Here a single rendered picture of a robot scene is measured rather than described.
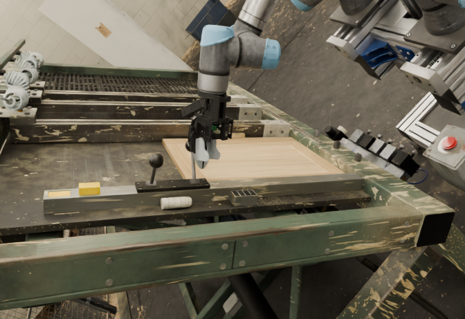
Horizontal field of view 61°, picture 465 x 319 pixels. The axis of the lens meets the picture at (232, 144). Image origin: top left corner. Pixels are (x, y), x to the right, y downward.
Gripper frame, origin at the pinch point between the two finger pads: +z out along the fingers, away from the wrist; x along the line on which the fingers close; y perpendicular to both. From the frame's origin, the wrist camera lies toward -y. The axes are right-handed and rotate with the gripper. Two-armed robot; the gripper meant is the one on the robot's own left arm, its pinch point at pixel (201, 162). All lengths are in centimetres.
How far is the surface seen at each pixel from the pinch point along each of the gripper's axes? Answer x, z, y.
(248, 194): 13.5, 10.0, 5.9
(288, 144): 61, 11, -21
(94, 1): 142, -30, -406
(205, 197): 2.7, 10.8, 0.2
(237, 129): 47, 7, -37
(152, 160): -13.8, -2.7, -1.5
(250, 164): 31.3, 10.6, -12.0
